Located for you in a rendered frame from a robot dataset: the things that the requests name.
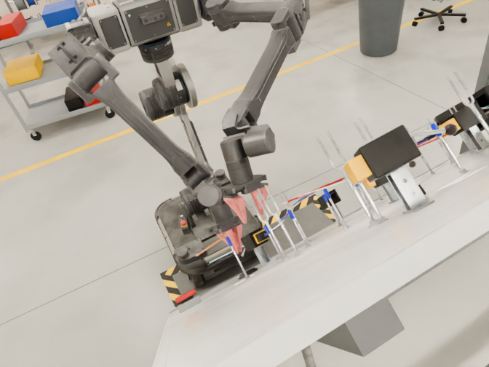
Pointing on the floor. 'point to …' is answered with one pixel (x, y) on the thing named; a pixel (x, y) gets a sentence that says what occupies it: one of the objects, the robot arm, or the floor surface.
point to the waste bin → (379, 26)
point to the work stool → (439, 15)
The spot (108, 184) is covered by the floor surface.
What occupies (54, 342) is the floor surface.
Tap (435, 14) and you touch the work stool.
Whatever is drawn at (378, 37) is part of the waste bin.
